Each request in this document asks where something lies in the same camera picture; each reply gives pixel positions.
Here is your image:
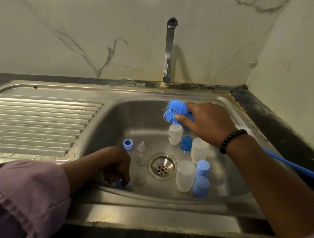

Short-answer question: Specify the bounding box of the person's right hand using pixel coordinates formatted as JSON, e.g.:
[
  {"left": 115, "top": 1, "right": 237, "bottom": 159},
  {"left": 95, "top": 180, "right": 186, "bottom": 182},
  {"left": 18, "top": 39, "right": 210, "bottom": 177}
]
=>
[{"left": 174, "top": 102, "right": 239, "bottom": 148}]

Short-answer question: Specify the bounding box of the person's left hand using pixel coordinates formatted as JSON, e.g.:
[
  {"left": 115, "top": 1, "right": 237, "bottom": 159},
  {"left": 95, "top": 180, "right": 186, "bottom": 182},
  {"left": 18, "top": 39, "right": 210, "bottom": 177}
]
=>
[{"left": 103, "top": 147, "right": 132, "bottom": 187}]

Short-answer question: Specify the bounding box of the blue bottle brush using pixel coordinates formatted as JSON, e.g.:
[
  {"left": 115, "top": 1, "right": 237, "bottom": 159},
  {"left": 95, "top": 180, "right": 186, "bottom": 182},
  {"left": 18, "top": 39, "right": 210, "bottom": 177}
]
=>
[{"left": 163, "top": 99, "right": 314, "bottom": 179}]

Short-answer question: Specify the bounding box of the person's left forearm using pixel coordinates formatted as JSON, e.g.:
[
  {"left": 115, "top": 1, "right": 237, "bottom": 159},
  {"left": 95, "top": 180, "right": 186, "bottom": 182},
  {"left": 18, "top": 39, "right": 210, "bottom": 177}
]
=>
[{"left": 60, "top": 147, "right": 116, "bottom": 196}]

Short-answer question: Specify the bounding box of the person's right forearm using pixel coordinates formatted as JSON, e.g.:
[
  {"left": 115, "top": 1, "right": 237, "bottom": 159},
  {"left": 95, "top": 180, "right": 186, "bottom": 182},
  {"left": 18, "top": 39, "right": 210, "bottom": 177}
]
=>
[{"left": 226, "top": 134, "right": 314, "bottom": 238}]

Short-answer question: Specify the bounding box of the small clear baby bottle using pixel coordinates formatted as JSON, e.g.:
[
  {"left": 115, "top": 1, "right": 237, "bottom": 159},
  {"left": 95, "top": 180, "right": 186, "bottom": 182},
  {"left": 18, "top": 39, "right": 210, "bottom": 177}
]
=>
[{"left": 168, "top": 124, "right": 184, "bottom": 146}]

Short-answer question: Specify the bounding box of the dark blue bottle cap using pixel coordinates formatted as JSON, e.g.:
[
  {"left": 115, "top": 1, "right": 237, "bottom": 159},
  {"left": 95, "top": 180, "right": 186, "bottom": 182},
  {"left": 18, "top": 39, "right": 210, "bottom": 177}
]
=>
[{"left": 180, "top": 136, "right": 193, "bottom": 152}]

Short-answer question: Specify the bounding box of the clear plastic baby bottle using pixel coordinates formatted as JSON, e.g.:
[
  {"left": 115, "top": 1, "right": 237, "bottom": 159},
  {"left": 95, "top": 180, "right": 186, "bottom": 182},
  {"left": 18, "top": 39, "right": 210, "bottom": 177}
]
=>
[
  {"left": 176, "top": 160, "right": 196, "bottom": 193},
  {"left": 191, "top": 137, "right": 209, "bottom": 165}
]

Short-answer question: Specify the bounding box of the steel drain strainer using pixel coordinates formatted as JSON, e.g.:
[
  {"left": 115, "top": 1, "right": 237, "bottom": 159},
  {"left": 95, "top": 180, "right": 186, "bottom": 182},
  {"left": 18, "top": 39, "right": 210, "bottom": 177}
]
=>
[{"left": 148, "top": 152, "right": 179, "bottom": 181}]

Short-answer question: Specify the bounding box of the light blue bottle cap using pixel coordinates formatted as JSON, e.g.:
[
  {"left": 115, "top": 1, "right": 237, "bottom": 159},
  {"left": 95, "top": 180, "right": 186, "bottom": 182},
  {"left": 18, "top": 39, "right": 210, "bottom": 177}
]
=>
[
  {"left": 195, "top": 160, "right": 210, "bottom": 178},
  {"left": 192, "top": 176, "right": 210, "bottom": 199}
]

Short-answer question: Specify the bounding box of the chrome faucet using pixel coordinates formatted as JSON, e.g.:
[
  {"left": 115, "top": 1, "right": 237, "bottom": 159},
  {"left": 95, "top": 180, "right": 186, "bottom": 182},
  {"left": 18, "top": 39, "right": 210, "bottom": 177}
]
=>
[{"left": 161, "top": 17, "right": 179, "bottom": 87}]

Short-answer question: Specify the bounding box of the stainless steel sink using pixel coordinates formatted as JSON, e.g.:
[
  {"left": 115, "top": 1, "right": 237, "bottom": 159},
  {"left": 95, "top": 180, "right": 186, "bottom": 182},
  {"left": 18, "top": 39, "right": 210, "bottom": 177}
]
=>
[{"left": 0, "top": 80, "right": 290, "bottom": 234}]

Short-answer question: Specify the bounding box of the purple sleeve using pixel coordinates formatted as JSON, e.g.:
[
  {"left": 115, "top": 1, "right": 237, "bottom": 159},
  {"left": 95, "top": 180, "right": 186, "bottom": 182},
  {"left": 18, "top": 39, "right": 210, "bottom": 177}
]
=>
[{"left": 0, "top": 160, "right": 72, "bottom": 238}]

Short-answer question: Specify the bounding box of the black bead bracelet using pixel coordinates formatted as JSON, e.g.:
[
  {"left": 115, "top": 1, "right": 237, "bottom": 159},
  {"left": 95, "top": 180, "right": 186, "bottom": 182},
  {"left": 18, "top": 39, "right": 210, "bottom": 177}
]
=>
[{"left": 219, "top": 129, "right": 248, "bottom": 154}]

